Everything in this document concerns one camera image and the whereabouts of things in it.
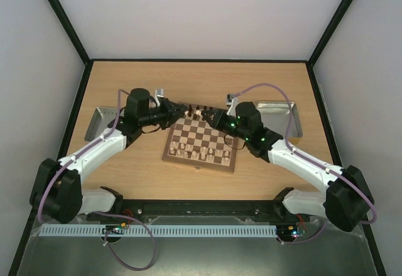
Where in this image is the left metal tray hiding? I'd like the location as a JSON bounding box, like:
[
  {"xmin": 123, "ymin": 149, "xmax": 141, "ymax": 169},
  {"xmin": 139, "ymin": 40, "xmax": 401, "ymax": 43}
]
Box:
[{"xmin": 84, "ymin": 107, "xmax": 117, "ymax": 142}]

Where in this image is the wooden chess board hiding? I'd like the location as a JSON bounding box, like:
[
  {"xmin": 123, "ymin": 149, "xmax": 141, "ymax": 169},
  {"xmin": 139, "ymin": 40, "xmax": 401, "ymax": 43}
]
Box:
[{"xmin": 162, "ymin": 103, "xmax": 240, "ymax": 173}]

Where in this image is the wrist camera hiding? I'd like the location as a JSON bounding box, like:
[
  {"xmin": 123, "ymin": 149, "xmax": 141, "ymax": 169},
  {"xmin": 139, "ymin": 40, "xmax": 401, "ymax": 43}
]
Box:
[
  {"xmin": 226, "ymin": 93, "xmax": 240, "ymax": 117},
  {"xmin": 154, "ymin": 88, "xmax": 164, "ymax": 106}
]

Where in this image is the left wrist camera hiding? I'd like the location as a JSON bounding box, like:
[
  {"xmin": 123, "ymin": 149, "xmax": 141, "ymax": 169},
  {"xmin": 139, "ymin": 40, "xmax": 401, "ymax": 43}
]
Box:
[{"xmin": 154, "ymin": 88, "xmax": 164, "ymax": 106}]

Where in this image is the black mounting rail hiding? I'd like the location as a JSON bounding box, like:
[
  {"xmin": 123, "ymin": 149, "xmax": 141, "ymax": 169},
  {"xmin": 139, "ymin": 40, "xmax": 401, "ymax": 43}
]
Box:
[{"xmin": 84, "ymin": 199, "xmax": 315, "ymax": 223}]

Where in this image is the metal tray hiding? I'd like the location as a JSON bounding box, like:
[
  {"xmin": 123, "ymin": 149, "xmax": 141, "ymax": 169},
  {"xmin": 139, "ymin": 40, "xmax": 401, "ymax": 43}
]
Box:
[
  {"xmin": 84, "ymin": 107, "xmax": 117, "ymax": 142},
  {"xmin": 255, "ymin": 101, "xmax": 303, "ymax": 145}
]

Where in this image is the slotted white cable duct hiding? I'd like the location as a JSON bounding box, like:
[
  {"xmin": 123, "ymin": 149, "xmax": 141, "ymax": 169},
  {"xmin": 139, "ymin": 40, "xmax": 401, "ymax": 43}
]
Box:
[{"xmin": 38, "ymin": 224, "xmax": 277, "ymax": 238}]

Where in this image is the black cage frame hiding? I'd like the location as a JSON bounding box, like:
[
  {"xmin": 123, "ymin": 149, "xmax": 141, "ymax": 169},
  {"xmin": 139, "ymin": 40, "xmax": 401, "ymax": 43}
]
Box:
[{"xmin": 6, "ymin": 0, "xmax": 402, "ymax": 276}]

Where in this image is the right metal tray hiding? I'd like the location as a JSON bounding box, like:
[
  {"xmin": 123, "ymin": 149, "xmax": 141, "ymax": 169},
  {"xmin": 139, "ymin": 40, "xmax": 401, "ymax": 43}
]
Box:
[{"xmin": 255, "ymin": 101, "xmax": 303, "ymax": 145}]

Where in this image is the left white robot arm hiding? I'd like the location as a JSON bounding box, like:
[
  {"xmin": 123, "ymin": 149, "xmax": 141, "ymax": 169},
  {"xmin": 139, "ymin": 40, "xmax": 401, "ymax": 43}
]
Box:
[{"xmin": 30, "ymin": 88, "xmax": 187, "ymax": 223}]

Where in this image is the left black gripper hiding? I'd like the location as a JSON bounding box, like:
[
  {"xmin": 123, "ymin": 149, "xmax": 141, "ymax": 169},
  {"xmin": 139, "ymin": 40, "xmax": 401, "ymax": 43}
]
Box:
[{"xmin": 139, "ymin": 97, "xmax": 188, "ymax": 130}]

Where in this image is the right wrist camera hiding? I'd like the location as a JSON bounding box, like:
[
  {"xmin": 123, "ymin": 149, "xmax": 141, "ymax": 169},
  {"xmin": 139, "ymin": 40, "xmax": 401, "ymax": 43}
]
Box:
[{"xmin": 226, "ymin": 93, "xmax": 240, "ymax": 117}]

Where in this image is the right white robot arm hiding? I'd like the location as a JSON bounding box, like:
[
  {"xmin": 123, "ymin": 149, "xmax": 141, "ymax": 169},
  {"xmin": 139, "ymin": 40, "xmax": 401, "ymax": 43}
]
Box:
[{"xmin": 196, "ymin": 102, "xmax": 374, "ymax": 232}]

